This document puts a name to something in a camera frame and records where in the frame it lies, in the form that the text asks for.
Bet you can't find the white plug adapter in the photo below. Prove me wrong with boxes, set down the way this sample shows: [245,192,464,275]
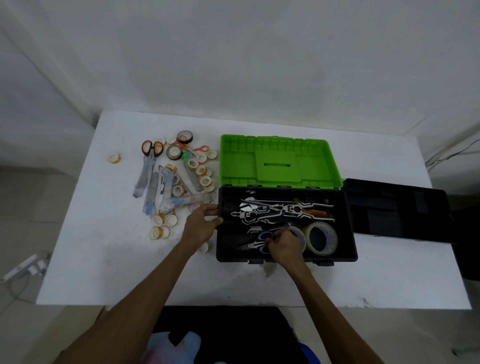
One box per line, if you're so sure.
[29,258,50,277]

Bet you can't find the person's left forearm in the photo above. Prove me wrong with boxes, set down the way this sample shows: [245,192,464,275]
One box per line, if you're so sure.
[56,245,200,364]

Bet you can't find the person's right forearm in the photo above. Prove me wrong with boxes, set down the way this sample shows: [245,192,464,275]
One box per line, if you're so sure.
[286,262,385,364]

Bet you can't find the white masking tape roll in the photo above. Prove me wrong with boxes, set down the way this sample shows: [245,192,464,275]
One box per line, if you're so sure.
[288,224,307,254]

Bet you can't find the black toolbox with green lid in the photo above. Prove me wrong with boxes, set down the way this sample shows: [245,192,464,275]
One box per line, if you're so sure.
[216,134,359,265]

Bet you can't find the pile of small tape rolls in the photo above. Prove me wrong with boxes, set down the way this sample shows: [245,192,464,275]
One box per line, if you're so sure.
[149,136,219,241]

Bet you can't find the blue orange scissors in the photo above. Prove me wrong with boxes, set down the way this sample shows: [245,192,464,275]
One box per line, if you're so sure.
[140,139,165,168]

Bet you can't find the person's right hand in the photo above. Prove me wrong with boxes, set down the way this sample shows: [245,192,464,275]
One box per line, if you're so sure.
[262,227,307,277]

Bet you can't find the green utility knife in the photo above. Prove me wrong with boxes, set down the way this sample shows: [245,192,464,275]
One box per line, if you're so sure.
[181,151,205,196]

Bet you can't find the black wall cable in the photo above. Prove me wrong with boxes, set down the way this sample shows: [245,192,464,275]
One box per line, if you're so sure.
[425,138,480,168]

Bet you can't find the person's black clothing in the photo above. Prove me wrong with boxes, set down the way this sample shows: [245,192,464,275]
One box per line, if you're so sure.
[144,305,305,364]

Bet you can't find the blue plastic chair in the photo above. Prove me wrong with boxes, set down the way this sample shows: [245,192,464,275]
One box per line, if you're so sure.
[299,341,322,364]

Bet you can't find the white power strip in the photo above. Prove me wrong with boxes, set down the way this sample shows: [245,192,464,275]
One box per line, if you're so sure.
[2,253,52,282]

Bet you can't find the orange handled screwdriver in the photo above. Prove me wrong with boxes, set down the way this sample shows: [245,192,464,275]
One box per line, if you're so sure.
[303,209,335,220]

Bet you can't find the black toolbox tray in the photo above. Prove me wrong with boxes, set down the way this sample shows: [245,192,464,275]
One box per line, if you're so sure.
[343,178,457,245]

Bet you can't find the person's left hand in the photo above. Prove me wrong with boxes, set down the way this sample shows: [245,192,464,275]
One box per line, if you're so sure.
[179,203,225,256]

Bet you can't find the clear packing tape roll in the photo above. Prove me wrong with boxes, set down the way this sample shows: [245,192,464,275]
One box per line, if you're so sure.
[303,221,339,258]

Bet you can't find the white power cable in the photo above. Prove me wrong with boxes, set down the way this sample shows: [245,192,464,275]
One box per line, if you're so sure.
[7,275,38,305]

